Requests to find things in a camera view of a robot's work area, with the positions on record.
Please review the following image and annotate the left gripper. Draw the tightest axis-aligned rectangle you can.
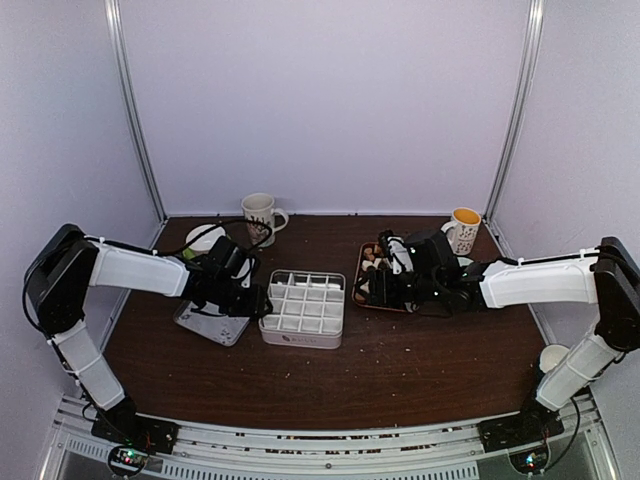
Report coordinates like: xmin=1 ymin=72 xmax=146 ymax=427
xmin=212 ymin=276 xmax=273 ymax=318

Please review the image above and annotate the seashell coral mug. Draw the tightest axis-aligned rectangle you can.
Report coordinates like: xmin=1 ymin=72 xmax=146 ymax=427
xmin=241 ymin=193 xmax=289 ymax=248

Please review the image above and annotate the yellow inside floral mug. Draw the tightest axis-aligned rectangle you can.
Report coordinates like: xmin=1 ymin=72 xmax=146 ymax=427
xmin=440 ymin=207 xmax=482 ymax=256

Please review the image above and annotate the white ceramic bowl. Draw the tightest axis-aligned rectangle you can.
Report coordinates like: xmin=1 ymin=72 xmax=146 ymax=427
xmin=185 ymin=224 xmax=227 ymax=256

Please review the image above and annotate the front aluminium rail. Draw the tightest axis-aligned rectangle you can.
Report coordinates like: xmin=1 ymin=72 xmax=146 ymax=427
xmin=39 ymin=389 xmax=621 ymax=480

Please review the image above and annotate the aluminium frame post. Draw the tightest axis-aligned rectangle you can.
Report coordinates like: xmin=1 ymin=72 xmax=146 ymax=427
xmin=484 ymin=0 xmax=546 ymax=225
xmin=104 ymin=0 xmax=167 ymax=223

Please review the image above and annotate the bunny tin lid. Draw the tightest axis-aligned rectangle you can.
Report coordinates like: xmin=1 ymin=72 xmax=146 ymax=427
xmin=174 ymin=301 xmax=250 ymax=347

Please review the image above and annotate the white cup near base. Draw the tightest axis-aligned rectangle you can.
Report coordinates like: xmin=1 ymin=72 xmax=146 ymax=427
xmin=537 ymin=344 xmax=569 ymax=376

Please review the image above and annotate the red chocolate tray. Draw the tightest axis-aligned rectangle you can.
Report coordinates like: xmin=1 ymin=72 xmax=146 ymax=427
xmin=351 ymin=242 xmax=414 ymax=313

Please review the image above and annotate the tin box with dividers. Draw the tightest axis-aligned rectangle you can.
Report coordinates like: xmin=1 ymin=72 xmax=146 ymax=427
xmin=259 ymin=269 xmax=346 ymax=350

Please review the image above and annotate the left aluminium frame post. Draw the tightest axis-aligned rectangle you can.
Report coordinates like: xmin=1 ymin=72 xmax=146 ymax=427
xmin=104 ymin=0 xmax=167 ymax=223

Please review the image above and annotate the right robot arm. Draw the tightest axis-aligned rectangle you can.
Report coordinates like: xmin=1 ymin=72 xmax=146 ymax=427
xmin=353 ymin=230 xmax=639 ymax=442

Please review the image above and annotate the green saucer plate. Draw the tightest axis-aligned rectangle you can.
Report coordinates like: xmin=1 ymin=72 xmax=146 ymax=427
xmin=182 ymin=247 xmax=196 ymax=260

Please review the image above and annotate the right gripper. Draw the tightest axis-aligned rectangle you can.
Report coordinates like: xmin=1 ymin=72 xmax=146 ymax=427
xmin=355 ymin=269 xmax=442 ymax=306

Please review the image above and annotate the grey blue small bowl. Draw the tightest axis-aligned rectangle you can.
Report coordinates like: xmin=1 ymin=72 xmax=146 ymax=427
xmin=457 ymin=256 xmax=474 ymax=267

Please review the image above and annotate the right aluminium frame post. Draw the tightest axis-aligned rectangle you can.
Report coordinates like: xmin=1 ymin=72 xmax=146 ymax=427
xmin=484 ymin=0 xmax=546 ymax=225

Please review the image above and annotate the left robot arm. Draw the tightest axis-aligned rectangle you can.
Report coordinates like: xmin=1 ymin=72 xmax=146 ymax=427
xmin=22 ymin=221 xmax=273 ymax=444

